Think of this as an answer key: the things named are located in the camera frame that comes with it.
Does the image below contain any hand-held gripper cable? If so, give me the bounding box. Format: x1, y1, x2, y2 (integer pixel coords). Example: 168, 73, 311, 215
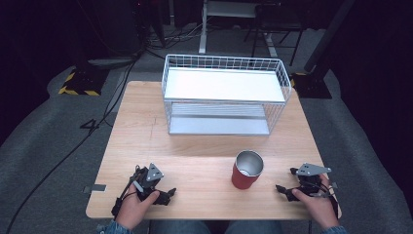
319, 180, 341, 219
110, 181, 139, 218

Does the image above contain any person's left leg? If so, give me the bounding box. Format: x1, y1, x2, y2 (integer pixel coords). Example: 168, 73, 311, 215
148, 219, 212, 234

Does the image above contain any white wire shelf rack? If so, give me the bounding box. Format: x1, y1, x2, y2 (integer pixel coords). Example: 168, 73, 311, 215
161, 54, 292, 137

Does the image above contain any black metal chair frame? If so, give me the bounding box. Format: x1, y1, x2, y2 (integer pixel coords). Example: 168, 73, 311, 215
243, 2, 307, 67

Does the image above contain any person's left hand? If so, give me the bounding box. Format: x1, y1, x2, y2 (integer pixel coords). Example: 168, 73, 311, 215
115, 183, 161, 230

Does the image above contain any left hand-held gripper cable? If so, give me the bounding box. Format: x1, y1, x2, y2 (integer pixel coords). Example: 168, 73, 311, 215
110, 181, 139, 218

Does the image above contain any grey tape strip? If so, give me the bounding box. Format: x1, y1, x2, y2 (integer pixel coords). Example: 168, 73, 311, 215
83, 183, 107, 195

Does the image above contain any black slanted stand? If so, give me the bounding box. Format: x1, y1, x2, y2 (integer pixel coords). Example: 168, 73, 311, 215
289, 0, 357, 100

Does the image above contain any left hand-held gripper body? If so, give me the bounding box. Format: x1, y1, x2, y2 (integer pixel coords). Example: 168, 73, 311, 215
129, 162, 165, 203

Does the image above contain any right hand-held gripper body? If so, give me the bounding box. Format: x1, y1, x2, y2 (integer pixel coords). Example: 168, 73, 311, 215
289, 162, 339, 199

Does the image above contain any right hand-held gripper cable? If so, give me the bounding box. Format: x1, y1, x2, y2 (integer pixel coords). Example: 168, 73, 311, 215
319, 180, 341, 219

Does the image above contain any stand base with hazard stripes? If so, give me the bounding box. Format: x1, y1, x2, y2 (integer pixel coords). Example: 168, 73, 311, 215
57, 65, 110, 98

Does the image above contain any white desk frame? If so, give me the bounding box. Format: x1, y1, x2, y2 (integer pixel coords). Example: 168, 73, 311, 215
198, 0, 281, 59

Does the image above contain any bundle of floor cables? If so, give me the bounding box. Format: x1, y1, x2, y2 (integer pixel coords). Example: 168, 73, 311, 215
141, 21, 212, 60

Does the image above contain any person's leg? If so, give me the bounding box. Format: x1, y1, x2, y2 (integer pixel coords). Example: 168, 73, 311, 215
225, 219, 284, 234
148, 219, 212, 234

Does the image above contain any red cup with steel inside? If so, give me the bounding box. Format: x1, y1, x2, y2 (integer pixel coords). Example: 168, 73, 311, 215
231, 149, 265, 190

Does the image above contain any person's right leg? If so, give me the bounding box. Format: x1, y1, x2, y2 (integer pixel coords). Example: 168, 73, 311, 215
225, 219, 284, 234

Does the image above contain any black tape floor mark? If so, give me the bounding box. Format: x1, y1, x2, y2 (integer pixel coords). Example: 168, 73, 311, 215
79, 118, 100, 135

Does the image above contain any long black floor cable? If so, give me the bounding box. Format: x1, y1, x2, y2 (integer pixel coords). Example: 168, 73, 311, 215
5, 59, 139, 234

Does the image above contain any person's right hand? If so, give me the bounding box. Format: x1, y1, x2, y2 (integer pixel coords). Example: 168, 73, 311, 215
290, 174, 341, 230

